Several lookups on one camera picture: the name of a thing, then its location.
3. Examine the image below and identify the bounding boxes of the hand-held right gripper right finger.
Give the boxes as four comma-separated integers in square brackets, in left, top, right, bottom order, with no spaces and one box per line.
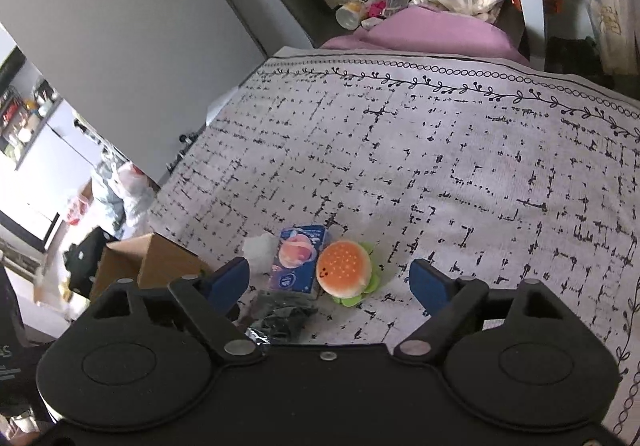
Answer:
[392,259,564,367]

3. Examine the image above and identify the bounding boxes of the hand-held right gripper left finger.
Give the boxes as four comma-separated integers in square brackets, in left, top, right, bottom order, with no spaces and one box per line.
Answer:
[92,256,266,367]

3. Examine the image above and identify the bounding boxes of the white tissue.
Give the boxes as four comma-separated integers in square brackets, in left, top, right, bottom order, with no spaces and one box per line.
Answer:
[243,233,279,275]

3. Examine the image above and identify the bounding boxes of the dark clear plastic packet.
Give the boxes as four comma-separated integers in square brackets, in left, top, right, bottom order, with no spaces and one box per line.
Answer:
[239,288,321,345]

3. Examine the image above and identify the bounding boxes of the brown cardboard box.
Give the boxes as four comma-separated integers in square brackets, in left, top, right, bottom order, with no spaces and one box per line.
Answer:
[89,232,212,303]

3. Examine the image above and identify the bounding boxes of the orange burger plush toy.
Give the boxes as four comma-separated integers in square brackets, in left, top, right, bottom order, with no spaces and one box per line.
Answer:
[315,239,384,308]

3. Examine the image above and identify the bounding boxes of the white red-print plastic bag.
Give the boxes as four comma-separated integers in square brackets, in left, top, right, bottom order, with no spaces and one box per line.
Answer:
[117,163,157,228]

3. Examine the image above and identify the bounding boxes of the white black printed blanket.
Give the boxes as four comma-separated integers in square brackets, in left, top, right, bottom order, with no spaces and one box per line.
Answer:
[147,46,640,429]

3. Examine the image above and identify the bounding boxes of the black jumbled gear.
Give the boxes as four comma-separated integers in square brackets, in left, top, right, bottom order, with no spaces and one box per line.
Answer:
[167,128,202,173]

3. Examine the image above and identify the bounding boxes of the bluish plastic bag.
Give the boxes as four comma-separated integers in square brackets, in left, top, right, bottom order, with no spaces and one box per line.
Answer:
[92,160,126,230]

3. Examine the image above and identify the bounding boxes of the pink bed sheet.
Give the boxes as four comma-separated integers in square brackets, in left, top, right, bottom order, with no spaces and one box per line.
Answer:
[320,5,532,66]

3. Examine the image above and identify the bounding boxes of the small yellow-labelled bottle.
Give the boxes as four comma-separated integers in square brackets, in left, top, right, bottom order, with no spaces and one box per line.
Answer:
[335,0,382,30]

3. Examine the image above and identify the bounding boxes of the orange-print bags under desk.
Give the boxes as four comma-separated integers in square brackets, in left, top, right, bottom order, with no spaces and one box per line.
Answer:
[540,0,640,78]

